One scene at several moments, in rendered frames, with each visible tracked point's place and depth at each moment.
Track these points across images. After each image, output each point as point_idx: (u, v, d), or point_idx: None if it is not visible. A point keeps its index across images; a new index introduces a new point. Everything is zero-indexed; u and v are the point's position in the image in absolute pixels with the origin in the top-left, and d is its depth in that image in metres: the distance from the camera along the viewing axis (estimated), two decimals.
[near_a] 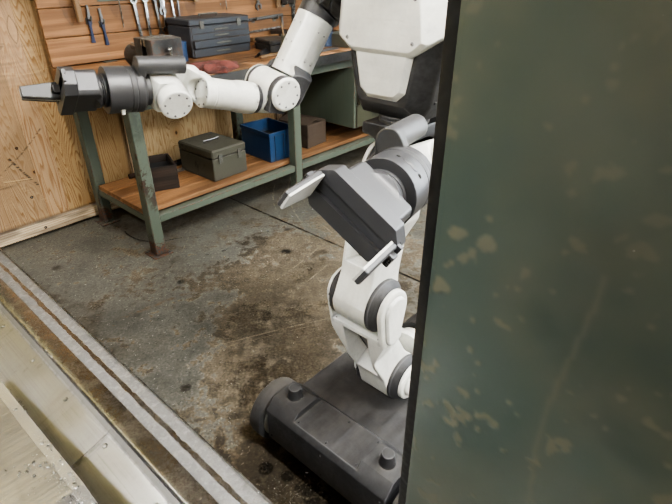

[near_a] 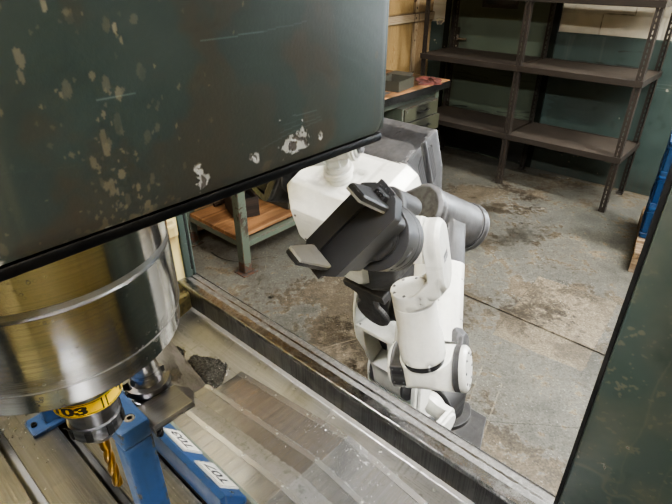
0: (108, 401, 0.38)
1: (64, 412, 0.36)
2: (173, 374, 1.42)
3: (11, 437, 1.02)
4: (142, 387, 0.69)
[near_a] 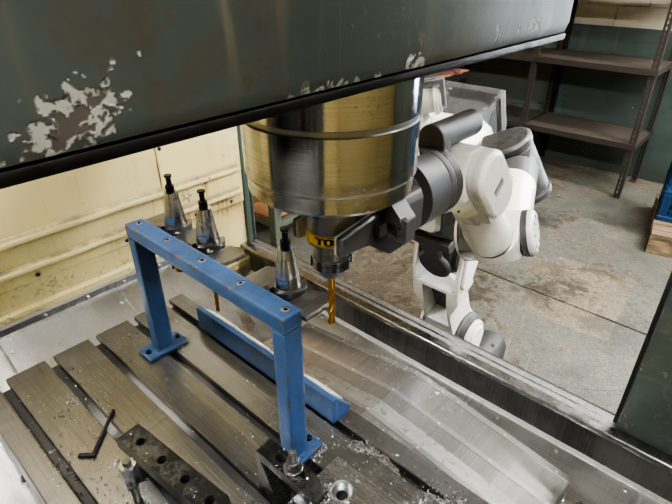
0: None
1: (326, 243, 0.49)
2: (247, 323, 1.54)
3: (129, 362, 1.14)
4: (288, 289, 0.81)
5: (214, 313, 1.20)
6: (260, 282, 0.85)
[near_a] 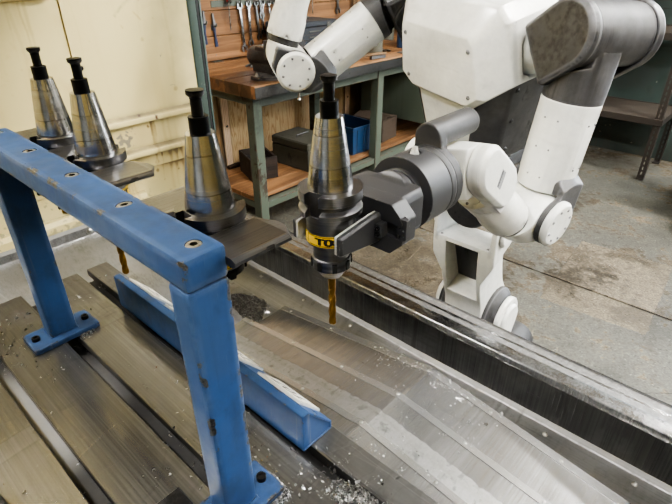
0: None
1: (326, 243, 0.49)
2: None
3: (6, 354, 0.77)
4: (207, 213, 0.44)
5: (138, 284, 0.83)
6: (164, 207, 0.48)
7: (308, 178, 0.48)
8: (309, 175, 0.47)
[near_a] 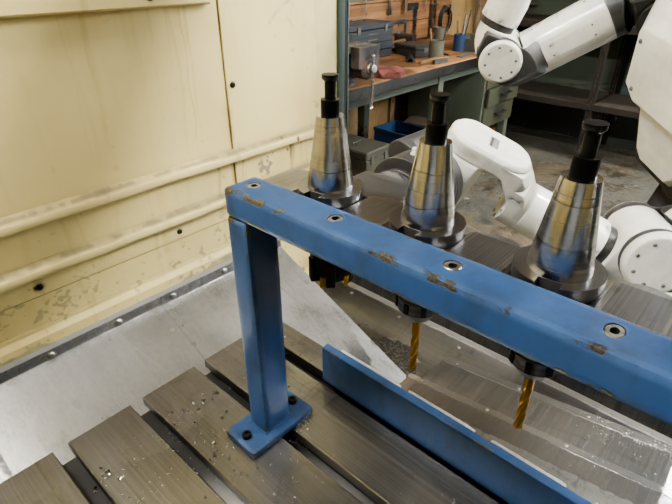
0: None
1: None
2: (361, 359, 1.01)
3: (213, 456, 0.60)
4: None
5: (358, 360, 0.67)
6: (646, 327, 0.31)
7: (533, 257, 0.35)
8: (540, 254, 0.34)
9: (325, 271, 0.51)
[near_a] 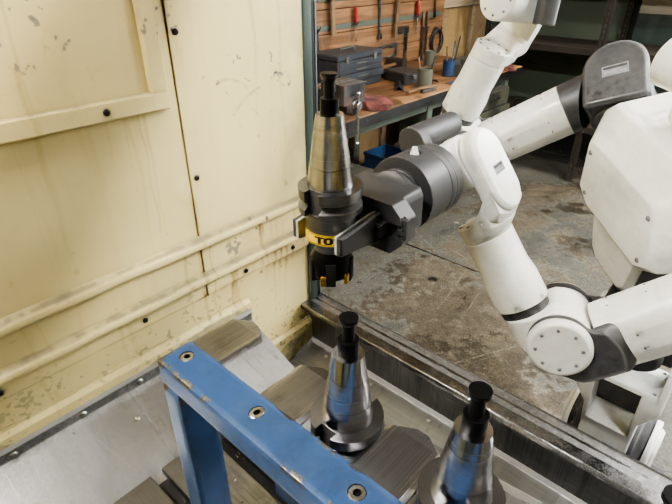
0: None
1: None
2: None
3: None
4: None
5: None
6: None
7: (434, 487, 0.36)
8: (439, 489, 0.36)
9: (326, 270, 0.51)
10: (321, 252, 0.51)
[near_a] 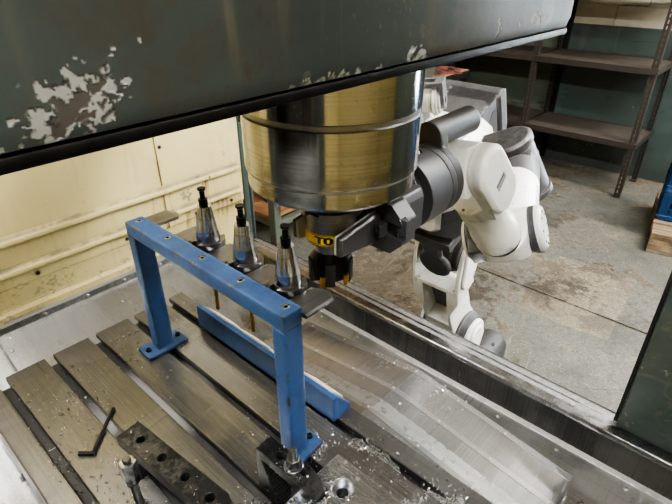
0: None
1: None
2: (247, 322, 1.54)
3: (129, 360, 1.14)
4: (288, 286, 0.81)
5: (214, 312, 1.20)
6: (260, 280, 0.85)
7: (232, 254, 0.89)
8: (233, 253, 0.88)
9: (325, 270, 0.51)
10: (321, 252, 0.51)
